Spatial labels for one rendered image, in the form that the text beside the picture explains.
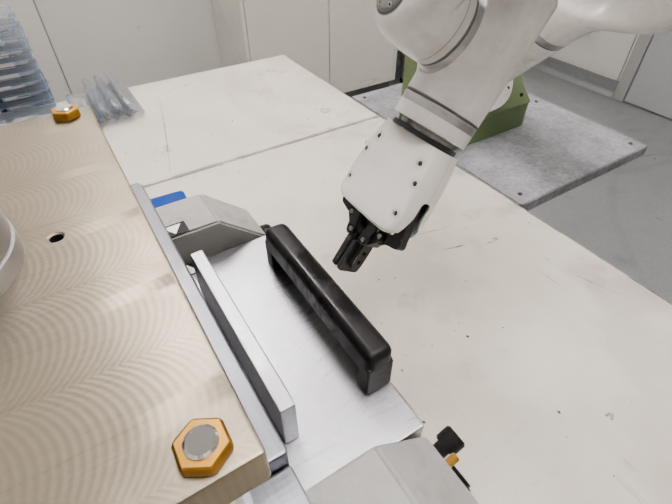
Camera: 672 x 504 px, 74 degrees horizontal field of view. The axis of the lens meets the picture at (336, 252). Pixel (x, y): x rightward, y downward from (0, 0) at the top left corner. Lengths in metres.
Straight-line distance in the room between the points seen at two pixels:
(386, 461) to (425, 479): 0.02
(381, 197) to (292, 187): 0.42
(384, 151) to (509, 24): 0.16
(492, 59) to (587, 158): 0.66
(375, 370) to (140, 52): 2.63
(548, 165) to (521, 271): 0.34
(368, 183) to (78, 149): 0.29
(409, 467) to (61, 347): 0.18
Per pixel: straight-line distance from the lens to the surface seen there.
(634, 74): 3.49
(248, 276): 0.38
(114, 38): 2.78
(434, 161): 0.45
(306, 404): 0.31
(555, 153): 1.08
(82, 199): 0.25
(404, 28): 0.42
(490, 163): 0.99
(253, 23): 2.51
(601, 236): 2.21
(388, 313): 0.64
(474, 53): 0.45
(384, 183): 0.47
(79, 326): 0.19
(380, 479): 0.26
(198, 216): 0.41
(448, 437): 0.49
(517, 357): 0.63
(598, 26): 0.85
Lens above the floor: 1.24
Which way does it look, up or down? 43 degrees down
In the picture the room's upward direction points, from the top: straight up
